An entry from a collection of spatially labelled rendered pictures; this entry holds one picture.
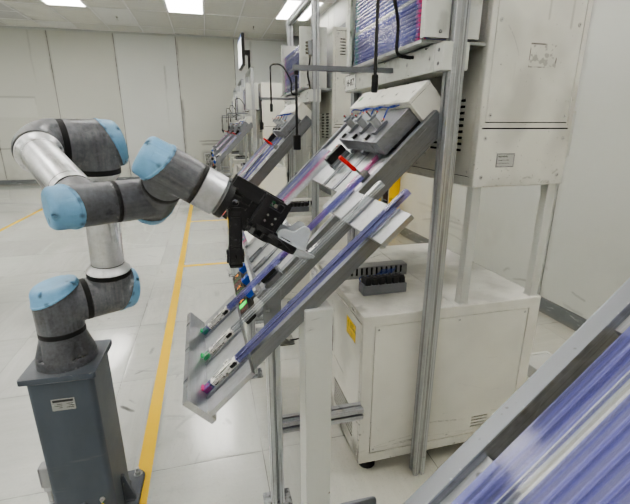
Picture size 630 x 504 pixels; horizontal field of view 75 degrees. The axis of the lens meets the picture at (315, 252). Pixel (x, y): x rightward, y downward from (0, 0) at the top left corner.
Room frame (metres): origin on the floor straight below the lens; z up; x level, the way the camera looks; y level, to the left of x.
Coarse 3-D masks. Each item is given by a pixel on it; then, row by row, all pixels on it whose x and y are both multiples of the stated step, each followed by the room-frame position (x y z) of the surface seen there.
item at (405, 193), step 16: (400, 192) 0.72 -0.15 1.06; (384, 208) 0.71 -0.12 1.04; (368, 224) 0.71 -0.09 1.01; (352, 240) 0.70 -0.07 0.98; (336, 256) 0.69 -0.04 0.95; (320, 272) 0.68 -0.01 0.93; (304, 288) 0.67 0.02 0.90; (288, 304) 0.66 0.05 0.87; (272, 320) 0.65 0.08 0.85; (256, 336) 0.65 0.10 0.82; (240, 352) 0.64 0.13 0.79; (208, 384) 0.62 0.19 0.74
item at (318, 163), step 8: (320, 152) 1.76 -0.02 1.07; (328, 152) 1.67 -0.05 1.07; (312, 160) 1.76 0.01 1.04; (320, 160) 1.66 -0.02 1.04; (304, 168) 1.75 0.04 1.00; (312, 168) 1.66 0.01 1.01; (320, 168) 1.59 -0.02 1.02; (296, 176) 1.75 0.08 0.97; (304, 176) 1.66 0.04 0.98; (312, 176) 1.58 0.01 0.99; (296, 184) 1.65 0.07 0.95; (304, 184) 1.57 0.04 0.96; (288, 192) 1.65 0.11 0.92; (296, 192) 1.57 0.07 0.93; (288, 200) 1.56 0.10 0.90; (248, 240) 1.54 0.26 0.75
